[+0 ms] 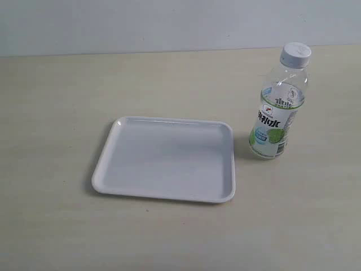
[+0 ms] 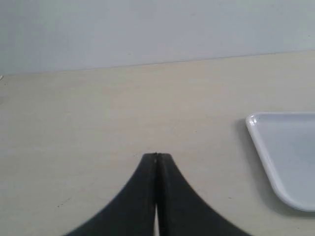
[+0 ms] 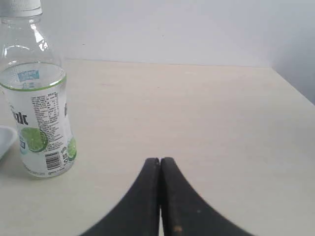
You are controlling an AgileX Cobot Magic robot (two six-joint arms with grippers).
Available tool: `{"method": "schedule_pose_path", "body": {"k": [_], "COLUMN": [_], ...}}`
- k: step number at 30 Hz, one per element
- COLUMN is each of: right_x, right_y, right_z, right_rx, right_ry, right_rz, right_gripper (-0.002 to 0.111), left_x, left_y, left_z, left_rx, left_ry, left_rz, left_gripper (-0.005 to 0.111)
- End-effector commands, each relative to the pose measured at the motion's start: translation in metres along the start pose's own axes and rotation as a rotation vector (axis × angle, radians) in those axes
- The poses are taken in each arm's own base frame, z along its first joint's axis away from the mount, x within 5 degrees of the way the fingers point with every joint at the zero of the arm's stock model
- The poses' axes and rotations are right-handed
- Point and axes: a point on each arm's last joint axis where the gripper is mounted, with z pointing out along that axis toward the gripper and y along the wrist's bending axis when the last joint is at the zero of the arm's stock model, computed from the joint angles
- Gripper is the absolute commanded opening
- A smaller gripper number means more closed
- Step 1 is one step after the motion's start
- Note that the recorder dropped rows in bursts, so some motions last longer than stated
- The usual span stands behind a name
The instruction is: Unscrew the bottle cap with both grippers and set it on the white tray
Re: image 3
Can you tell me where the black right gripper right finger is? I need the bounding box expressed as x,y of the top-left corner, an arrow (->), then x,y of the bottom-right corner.
160,157 -> 250,236

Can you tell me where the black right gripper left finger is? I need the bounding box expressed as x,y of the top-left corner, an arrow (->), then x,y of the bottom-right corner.
82,158 -> 160,236

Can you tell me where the clear plastic drink bottle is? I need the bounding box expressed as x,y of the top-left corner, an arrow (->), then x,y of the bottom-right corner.
0,16 -> 77,178

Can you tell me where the white bottle cap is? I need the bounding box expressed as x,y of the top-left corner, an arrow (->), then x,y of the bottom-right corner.
0,0 -> 42,17

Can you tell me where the white plastic tray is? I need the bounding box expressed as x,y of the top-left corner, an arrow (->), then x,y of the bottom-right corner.
0,125 -> 18,159

